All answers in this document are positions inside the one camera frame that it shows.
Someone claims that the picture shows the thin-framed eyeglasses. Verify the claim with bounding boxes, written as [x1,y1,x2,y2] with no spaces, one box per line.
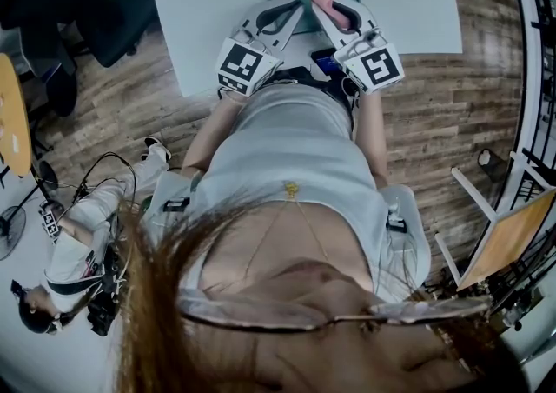
[125,286,496,336]

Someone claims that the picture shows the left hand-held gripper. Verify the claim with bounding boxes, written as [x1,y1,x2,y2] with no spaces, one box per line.
[215,0,307,98]

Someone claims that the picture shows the black mesh waste bin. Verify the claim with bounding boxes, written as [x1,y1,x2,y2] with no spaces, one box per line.
[477,148,510,184]

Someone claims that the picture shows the black equipment pile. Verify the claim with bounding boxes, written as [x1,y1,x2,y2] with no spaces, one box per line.
[86,247,128,338]

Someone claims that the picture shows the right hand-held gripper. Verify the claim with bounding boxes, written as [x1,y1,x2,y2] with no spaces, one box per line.
[309,0,407,97]

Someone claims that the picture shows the black chest-mounted screen device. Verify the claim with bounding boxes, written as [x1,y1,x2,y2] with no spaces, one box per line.
[271,47,357,97]

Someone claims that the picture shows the gold necklace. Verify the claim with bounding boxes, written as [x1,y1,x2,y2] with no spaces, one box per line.
[242,181,331,275]

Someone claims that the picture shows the person's right forearm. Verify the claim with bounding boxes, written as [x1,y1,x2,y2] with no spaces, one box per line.
[354,86,390,188]

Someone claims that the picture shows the wooden table with white legs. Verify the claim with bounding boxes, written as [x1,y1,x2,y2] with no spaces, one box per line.
[434,164,556,293]

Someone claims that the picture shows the person's grey shirt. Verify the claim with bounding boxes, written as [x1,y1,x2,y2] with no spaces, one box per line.
[142,82,431,305]

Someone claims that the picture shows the person's left forearm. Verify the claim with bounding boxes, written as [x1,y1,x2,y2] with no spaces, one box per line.
[180,93,244,177]

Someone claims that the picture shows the round yellow wooden table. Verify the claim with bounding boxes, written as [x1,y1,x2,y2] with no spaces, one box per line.
[0,53,34,178]

